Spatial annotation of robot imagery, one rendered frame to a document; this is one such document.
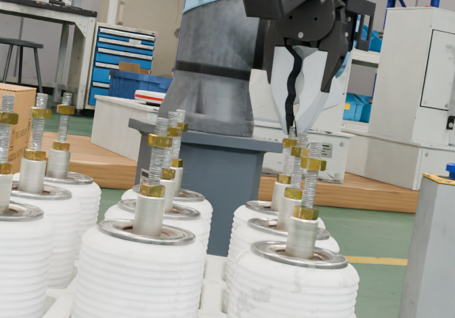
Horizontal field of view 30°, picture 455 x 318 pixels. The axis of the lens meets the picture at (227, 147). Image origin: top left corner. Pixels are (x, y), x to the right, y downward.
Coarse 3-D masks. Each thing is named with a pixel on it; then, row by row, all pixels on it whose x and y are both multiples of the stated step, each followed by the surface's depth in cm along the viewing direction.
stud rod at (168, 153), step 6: (168, 114) 76; (174, 114) 76; (174, 120) 76; (174, 126) 76; (174, 138) 76; (168, 150) 76; (168, 156) 76; (162, 162) 76; (168, 162) 76; (168, 168) 76
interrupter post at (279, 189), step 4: (276, 184) 88; (280, 184) 87; (284, 184) 87; (288, 184) 88; (276, 188) 88; (280, 188) 87; (284, 188) 87; (276, 192) 88; (280, 192) 87; (276, 196) 88; (280, 196) 87; (272, 200) 88; (276, 200) 88; (272, 204) 88; (276, 204) 88; (272, 208) 88; (276, 208) 88
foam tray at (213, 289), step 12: (216, 264) 92; (72, 276) 82; (204, 276) 89; (216, 276) 86; (48, 288) 72; (72, 288) 73; (204, 288) 80; (216, 288) 81; (48, 300) 70; (60, 300) 69; (72, 300) 69; (204, 300) 76; (216, 300) 76; (48, 312) 65; (60, 312) 66; (204, 312) 72; (216, 312) 72
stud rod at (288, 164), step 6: (294, 132) 87; (288, 138) 88; (294, 138) 88; (288, 150) 88; (288, 156) 88; (294, 156) 88; (288, 162) 88; (288, 168) 88; (282, 174) 88; (288, 174) 88
